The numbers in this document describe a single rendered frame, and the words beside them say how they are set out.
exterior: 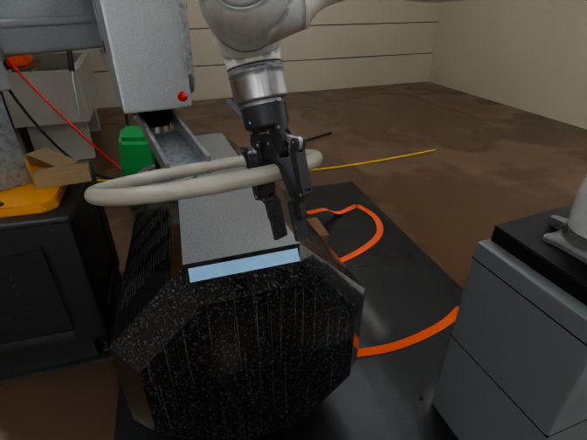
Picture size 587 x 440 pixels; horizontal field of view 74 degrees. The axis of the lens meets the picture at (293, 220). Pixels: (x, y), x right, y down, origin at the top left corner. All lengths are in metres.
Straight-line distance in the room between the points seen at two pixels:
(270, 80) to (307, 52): 6.21
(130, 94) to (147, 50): 0.14
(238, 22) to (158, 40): 0.90
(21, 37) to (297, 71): 5.36
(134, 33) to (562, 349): 1.45
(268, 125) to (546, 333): 0.92
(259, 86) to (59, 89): 3.64
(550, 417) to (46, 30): 2.09
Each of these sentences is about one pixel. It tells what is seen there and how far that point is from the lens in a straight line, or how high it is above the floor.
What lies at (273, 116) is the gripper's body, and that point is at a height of 1.29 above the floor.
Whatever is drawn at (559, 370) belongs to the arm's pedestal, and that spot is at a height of 0.62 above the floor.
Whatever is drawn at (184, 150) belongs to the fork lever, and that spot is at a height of 1.04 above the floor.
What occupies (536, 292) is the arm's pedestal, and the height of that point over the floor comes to 0.78.
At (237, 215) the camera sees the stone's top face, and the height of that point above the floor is 0.82.
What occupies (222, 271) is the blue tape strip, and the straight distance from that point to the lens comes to 1.10.
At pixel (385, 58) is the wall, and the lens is 7.54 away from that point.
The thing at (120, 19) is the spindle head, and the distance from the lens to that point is 1.35.
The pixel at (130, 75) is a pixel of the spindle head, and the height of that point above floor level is 1.24.
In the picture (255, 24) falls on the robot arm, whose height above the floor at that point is 1.43.
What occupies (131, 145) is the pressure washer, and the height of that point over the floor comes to 0.49.
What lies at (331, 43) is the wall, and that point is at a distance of 7.00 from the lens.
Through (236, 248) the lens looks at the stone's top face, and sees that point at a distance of 1.14.
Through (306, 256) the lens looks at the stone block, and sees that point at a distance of 1.17.
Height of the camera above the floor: 1.46
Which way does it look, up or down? 30 degrees down
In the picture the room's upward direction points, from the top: straight up
